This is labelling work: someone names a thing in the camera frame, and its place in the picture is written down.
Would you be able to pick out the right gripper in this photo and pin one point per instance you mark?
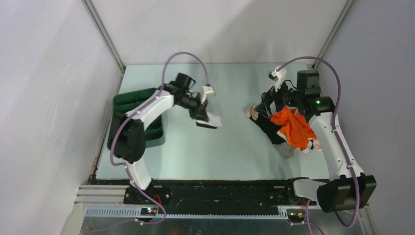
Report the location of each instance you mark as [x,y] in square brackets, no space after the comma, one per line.
[267,98]

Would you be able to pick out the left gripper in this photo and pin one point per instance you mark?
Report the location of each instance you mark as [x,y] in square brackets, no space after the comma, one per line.
[199,113]

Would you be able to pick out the white underwear black trim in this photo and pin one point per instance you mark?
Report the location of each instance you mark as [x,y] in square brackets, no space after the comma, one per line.
[213,121]

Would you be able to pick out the orange underwear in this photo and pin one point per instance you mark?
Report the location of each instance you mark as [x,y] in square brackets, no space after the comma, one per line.
[294,129]

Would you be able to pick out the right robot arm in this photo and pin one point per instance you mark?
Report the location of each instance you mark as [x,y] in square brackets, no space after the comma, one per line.
[348,187]

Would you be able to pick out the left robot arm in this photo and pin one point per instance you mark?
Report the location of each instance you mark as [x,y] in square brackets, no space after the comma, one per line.
[127,140]

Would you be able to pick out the black underwear beige waistband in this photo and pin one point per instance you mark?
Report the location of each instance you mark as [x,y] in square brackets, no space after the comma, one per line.
[265,124]

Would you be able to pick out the grey underwear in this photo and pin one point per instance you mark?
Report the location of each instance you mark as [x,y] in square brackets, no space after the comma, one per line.
[285,150]

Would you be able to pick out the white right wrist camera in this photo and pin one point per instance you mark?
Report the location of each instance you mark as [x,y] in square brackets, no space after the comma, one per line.
[278,74]

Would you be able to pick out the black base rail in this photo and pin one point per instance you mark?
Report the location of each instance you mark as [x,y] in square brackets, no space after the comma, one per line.
[220,197]

